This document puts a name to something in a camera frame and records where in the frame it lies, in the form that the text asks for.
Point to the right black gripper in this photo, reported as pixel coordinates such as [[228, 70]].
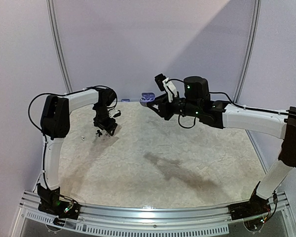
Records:
[[169, 107]]

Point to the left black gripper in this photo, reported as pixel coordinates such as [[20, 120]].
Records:
[[108, 126]]

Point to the purple earbud charging case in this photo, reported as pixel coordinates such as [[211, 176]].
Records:
[[146, 97]]

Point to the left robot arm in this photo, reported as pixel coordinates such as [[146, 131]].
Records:
[[55, 125]]

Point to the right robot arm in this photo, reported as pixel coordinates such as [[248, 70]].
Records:
[[197, 103]]

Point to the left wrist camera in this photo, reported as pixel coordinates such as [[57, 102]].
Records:
[[114, 113]]

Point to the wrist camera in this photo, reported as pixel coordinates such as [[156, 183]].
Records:
[[164, 84], [114, 113]]

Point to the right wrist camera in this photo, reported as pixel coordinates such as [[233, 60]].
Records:
[[164, 84]]

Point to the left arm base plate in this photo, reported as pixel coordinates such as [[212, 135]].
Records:
[[60, 208]]

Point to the left aluminium corner post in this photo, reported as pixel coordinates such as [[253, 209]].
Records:
[[58, 46]]

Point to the aluminium corner post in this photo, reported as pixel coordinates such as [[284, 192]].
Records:
[[249, 49], [58, 46]]

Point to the aluminium front rail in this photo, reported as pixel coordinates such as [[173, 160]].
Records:
[[107, 221]]

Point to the right aluminium corner post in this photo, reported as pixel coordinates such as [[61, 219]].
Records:
[[249, 49]]

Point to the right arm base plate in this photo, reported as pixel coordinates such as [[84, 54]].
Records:
[[248, 209]]

